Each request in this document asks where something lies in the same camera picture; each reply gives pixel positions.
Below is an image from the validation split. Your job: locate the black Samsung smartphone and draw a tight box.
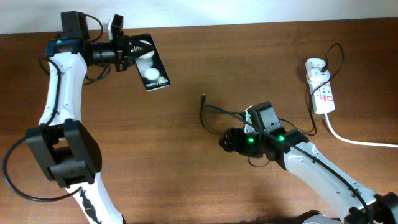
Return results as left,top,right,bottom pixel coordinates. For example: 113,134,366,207
135,34,171,91

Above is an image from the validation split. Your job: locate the black USB charging cable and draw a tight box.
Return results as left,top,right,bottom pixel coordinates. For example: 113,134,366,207
200,42,345,136

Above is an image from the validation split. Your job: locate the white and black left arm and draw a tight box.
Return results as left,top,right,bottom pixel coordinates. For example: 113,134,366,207
27,11,154,223

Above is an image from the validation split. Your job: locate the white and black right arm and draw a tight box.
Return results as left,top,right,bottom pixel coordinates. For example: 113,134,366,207
219,101,397,223

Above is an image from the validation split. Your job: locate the white USB charger plug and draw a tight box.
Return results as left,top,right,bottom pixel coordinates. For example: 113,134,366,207
306,68,330,84

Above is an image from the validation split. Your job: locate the white power strip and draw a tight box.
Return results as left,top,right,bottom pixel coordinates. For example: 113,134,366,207
305,58,335,114

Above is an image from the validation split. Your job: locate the white power strip cord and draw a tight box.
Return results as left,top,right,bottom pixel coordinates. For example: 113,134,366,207
322,113,398,149

